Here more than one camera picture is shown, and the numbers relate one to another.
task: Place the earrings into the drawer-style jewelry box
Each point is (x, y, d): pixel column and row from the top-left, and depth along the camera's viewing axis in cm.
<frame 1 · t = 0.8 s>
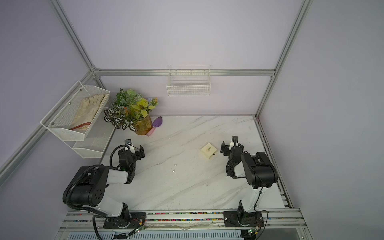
left hand: (132, 148, 94), fingers open
right hand: (231, 144, 98), fingers open
small earring far: (175, 165, 95), on the table
small earring near: (173, 171, 92), on the table
beige work gloves: (88, 108, 83), point 33 cm above the table
potted plant amber vase: (131, 112, 99), point 20 cm above the table
purple pink garden trowel: (156, 123, 117), point 2 cm above the table

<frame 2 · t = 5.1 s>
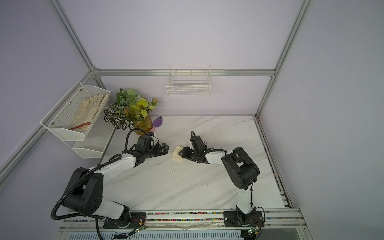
left hand: (162, 150, 92), fingers open
right hand: (182, 156, 95), fingers open
the named things where they were.

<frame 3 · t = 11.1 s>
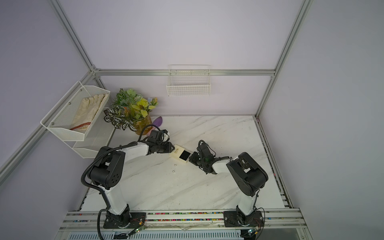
left hand: (172, 149, 98), fingers open
right hand: (189, 159, 95), fingers closed
the named things where they were.

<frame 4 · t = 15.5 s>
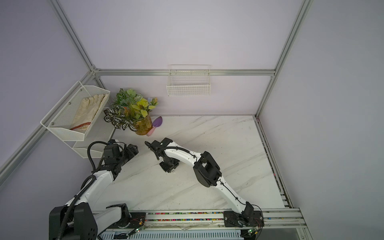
left hand: (132, 151, 88), fingers open
right hand: (173, 170, 90), fingers open
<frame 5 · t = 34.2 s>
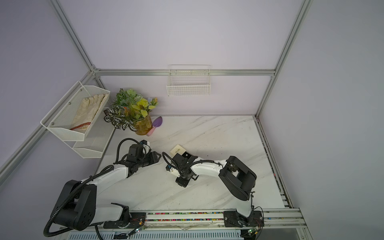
left hand: (158, 158, 91), fingers open
right hand: (183, 182, 87), fingers open
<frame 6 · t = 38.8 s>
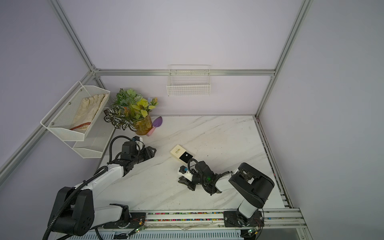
left hand: (152, 152, 90), fingers open
right hand: (181, 180, 86), fingers closed
